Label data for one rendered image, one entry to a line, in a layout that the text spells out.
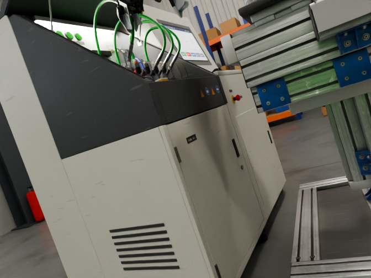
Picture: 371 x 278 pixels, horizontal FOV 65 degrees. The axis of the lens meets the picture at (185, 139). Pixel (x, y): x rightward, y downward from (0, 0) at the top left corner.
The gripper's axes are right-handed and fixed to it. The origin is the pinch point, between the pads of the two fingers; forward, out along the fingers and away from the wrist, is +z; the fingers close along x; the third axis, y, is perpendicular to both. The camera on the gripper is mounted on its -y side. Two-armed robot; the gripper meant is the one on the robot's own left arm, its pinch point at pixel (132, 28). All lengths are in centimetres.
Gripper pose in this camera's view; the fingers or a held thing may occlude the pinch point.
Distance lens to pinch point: 136.9
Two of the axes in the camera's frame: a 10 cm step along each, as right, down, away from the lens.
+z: 0.8, 6.6, 7.4
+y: 6.4, 5.4, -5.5
